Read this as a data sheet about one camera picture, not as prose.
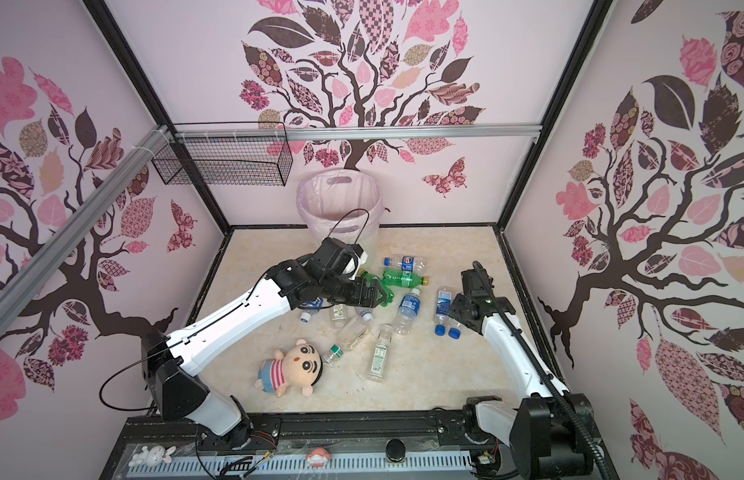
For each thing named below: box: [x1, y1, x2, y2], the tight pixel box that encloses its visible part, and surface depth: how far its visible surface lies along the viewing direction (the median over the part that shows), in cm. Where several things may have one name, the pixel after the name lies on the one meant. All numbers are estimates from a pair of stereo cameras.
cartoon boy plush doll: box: [255, 339, 323, 397], surface depth 79 cm
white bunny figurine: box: [129, 445, 176, 467], surface depth 71 cm
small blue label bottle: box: [383, 256, 427, 274], surface depth 106 cm
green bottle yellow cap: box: [382, 268, 430, 288], surface depth 102 cm
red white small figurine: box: [306, 447, 332, 469], surface depth 67 cm
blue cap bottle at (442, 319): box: [434, 286, 461, 339], surface depth 92 cm
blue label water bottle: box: [394, 288, 421, 335], surface depth 94 cm
